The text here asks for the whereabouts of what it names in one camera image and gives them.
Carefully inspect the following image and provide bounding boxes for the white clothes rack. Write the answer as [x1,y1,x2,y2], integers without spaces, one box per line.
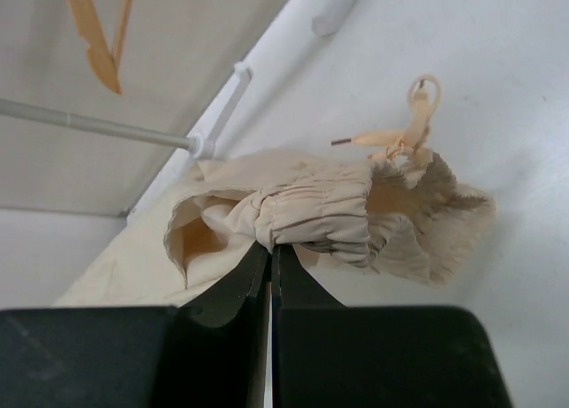
[1,0,327,216]

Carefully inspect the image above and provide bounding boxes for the beige trousers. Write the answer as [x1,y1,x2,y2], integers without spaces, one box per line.
[57,75,496,307]

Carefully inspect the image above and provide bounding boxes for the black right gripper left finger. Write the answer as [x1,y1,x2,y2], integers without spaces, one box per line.
[179,243,269,407]

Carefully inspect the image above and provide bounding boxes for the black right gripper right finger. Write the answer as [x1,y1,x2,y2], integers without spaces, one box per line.
[271,245,346,407]

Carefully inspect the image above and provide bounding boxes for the wooden clothes hanger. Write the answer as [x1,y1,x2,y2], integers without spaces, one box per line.
[66,0,132,94]

